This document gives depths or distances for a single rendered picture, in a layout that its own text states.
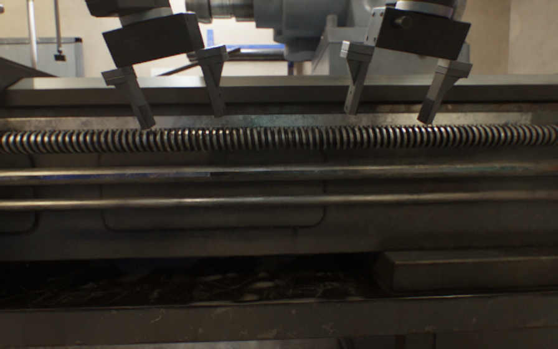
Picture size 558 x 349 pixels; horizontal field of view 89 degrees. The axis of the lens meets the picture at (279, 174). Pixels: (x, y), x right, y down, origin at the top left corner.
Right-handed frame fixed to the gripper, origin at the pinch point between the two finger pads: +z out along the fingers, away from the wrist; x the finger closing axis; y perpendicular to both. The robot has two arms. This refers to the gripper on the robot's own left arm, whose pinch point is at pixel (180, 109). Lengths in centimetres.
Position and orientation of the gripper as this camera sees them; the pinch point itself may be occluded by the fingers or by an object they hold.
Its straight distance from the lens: 51.3
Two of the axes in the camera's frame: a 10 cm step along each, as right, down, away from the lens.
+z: 1.9, 8.7, 4.5
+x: -9.7, 1.1, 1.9
